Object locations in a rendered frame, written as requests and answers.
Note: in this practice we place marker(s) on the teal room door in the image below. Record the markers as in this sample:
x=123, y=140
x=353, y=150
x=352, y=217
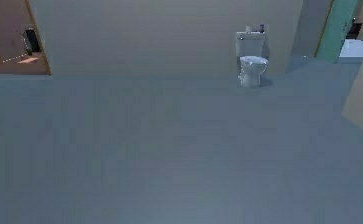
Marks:
x=337, y=30

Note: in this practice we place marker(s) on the white small roll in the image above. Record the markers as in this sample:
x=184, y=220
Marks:
x=248, y=29

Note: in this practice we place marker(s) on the dark small bottle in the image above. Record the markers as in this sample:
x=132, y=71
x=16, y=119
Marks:
x=262, y=28

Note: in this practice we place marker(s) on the white bathtub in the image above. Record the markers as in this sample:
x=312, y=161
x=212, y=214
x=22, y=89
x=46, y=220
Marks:
x=354, y=50

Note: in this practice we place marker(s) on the white toilet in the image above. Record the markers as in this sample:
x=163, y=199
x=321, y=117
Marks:
x=252, y=66

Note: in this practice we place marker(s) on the tan cabinet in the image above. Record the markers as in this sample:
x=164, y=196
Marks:
x=360, y=96

